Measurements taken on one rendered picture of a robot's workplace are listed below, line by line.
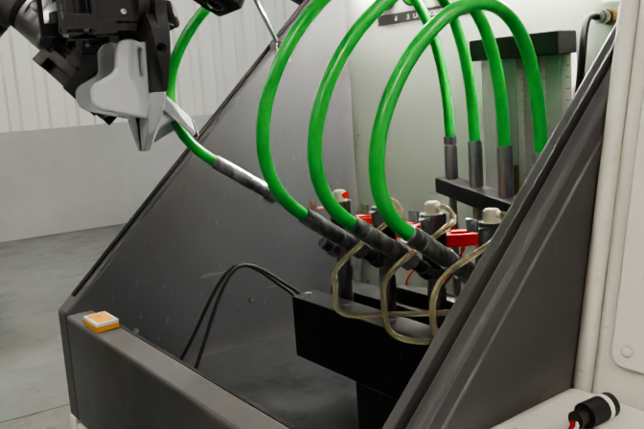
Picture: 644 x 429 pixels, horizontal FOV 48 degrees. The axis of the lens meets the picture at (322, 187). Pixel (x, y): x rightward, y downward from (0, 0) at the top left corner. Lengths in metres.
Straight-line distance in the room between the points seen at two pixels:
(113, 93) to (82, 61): 0.36
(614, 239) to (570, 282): 0.05
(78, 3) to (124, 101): 0.08
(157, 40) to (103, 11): 0.05
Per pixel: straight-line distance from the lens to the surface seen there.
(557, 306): 0.64
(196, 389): 0.77
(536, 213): 0.61
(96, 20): 0.59
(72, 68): 0.96
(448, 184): 1.00
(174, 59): 0.93
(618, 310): 0.64
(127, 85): 0.61
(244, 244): 1.20
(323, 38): 1.28
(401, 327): 0.80
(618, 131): 0.66
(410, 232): 0.64
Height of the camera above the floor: 1.25
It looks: 8 degrees down
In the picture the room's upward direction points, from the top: 4 degrees counter-clockwise
